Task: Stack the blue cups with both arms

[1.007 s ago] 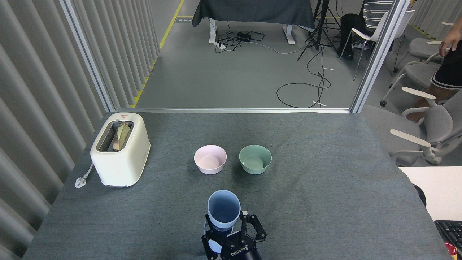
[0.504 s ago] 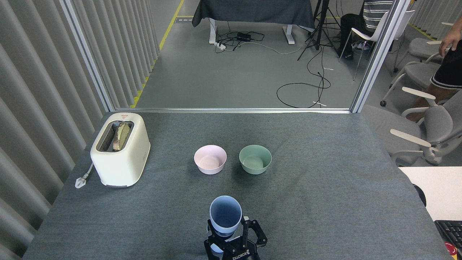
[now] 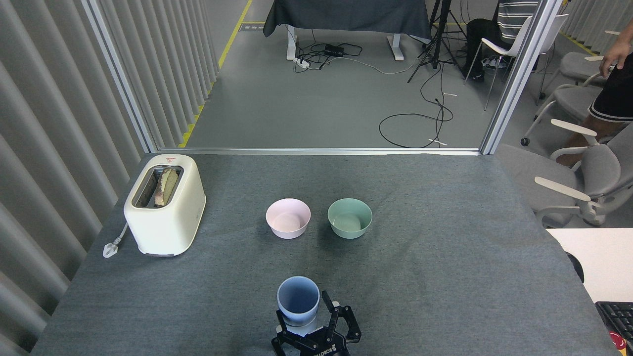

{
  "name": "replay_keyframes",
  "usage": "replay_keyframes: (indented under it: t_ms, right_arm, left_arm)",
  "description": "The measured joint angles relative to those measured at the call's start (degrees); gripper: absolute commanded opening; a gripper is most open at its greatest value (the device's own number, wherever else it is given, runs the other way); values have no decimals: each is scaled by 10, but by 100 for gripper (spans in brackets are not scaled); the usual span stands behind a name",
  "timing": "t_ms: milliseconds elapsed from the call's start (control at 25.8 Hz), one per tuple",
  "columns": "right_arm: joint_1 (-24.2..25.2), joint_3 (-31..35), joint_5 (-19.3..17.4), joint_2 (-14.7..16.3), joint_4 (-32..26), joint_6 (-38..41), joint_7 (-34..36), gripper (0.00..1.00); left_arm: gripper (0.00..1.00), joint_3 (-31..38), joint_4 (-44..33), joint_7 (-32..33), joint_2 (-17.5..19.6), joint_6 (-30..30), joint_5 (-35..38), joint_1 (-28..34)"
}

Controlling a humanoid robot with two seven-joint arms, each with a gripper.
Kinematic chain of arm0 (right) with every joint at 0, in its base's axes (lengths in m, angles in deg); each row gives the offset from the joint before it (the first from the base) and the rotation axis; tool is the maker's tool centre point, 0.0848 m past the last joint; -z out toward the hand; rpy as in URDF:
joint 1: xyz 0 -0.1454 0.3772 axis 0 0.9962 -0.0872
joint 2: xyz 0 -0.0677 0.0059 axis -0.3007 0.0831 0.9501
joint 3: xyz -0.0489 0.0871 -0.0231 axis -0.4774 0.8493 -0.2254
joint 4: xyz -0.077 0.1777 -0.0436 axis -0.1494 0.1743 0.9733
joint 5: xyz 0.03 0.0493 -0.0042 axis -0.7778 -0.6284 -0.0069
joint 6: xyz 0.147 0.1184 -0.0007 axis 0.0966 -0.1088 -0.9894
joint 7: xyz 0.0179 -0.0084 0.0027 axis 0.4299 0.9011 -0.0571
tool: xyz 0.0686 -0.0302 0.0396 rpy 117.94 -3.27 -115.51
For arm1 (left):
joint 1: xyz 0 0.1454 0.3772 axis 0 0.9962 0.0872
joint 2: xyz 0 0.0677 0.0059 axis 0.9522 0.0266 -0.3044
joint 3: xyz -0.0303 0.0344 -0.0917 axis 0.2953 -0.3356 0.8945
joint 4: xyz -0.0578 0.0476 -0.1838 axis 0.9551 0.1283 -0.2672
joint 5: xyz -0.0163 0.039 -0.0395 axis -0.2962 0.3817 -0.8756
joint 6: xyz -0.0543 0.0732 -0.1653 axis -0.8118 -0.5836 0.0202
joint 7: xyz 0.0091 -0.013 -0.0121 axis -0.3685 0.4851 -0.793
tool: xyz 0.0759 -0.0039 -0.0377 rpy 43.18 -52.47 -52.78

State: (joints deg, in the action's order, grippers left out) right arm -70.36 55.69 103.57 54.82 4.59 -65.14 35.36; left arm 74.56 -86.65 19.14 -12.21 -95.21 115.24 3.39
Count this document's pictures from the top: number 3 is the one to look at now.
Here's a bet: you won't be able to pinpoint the pink bowl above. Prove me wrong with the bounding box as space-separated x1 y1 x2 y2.
266 198 312 240

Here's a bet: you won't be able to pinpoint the white side table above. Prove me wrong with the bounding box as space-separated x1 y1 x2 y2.
545 228 633 303

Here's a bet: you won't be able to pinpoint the silver aluminium post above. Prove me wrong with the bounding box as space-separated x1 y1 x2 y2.
82 0 159 154
480 0 563 155

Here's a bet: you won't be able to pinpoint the silver aluminium rail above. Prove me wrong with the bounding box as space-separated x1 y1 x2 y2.
157 147 483 156

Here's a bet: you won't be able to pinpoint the white table leg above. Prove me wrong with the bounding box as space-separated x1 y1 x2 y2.
387 35 405 61
286 25 300 61

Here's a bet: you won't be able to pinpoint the dark grey tablecloth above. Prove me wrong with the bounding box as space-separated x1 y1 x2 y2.
263 0 432 43

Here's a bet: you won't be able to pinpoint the black looped floor cable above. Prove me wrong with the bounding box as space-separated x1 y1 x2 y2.
379 62 454 149

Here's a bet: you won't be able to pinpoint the black cable bundle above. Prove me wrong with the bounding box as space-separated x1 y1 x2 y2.
295 29 364 73

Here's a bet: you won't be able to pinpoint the red round object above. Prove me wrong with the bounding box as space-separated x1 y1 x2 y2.
608 331 632 356

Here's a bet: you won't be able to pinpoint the cream white toaster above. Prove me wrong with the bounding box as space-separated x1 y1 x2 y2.
124 154 206 257

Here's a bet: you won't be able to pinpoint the standing person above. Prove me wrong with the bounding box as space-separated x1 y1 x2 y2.
556 20 633 166

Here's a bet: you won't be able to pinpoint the person's hand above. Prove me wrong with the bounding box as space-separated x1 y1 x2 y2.
599 42 632 78

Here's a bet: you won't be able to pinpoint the green bowl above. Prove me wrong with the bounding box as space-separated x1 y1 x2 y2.
327 198 373 240

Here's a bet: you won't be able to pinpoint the white toaster plug cable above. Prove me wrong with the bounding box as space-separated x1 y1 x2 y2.
103 222 130 259

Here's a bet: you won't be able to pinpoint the grey office chair white armrests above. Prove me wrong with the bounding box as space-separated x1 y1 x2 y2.
496 119 633 229

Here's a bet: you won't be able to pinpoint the seated person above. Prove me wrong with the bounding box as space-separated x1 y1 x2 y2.
462 0 540 82

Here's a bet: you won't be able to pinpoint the black rounded object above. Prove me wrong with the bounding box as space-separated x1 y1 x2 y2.
566 252 585 283

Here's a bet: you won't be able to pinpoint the white plastic chair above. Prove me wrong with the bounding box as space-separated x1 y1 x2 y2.
464 14 569 110

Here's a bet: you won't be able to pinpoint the black tripod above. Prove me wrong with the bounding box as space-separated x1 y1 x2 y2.
407 0 469 84

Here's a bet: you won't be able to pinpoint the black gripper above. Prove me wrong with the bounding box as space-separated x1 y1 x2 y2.
271 291 362 356

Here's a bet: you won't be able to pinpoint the black keyboard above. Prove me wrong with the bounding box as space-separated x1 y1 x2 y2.
595 301 633 342

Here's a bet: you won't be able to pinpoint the toasted bread slice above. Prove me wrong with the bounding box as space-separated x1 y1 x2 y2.
154 168 179 207

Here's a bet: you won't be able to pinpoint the white floor cable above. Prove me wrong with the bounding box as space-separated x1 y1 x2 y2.
309 54 421 76

